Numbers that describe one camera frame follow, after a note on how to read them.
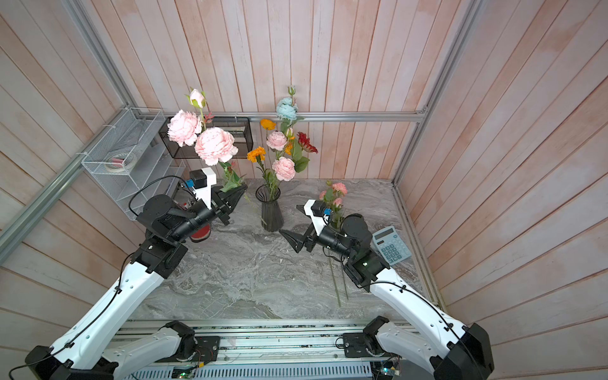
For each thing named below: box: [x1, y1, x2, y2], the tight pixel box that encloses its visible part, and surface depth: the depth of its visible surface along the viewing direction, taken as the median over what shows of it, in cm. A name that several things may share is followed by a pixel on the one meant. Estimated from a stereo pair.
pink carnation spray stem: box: [167, 88, 246, 192], surface depth 44 cm
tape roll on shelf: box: [104, 152, 138, 173], surface depth 75 cm
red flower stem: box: [292, 131, 319, 173], surface depth 81 cm
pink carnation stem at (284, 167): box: [266, 129, 297, 201], surface depth 76 cm
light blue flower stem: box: [276, 84, 299, 134], surface depth 80 cm
